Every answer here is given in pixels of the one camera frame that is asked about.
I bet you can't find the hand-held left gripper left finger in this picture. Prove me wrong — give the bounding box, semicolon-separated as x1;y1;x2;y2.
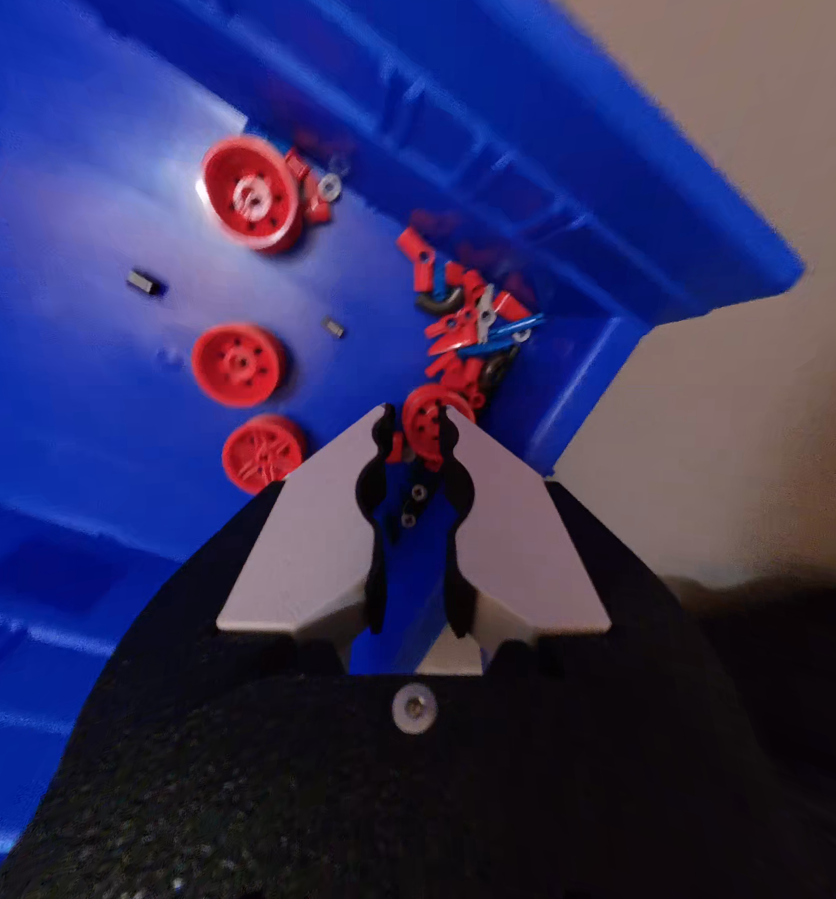
217;403;397;672

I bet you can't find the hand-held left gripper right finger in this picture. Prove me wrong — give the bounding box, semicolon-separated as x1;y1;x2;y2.
416;405;613;677

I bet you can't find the blue plastic bin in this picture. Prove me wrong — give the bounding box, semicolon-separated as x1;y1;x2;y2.
0;0;806;856

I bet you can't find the red spoked wheel hub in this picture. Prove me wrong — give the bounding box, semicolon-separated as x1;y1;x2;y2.
221;414;308;496

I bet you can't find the blue axle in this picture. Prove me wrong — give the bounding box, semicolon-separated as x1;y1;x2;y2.
459;312;548;359

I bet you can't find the pile of small red parts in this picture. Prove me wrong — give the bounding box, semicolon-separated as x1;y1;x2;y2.
397;226;540;422

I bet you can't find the black curved tube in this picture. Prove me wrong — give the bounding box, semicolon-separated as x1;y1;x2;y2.
415;284;469;318

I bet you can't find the large red wheel hub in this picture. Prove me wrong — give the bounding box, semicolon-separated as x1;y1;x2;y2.
200;135;305;254

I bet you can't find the red angled connector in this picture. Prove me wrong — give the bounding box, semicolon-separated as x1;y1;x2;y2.
283;147;333;224

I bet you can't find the small black ring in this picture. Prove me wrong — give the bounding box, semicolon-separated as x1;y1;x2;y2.
477;343;521;391

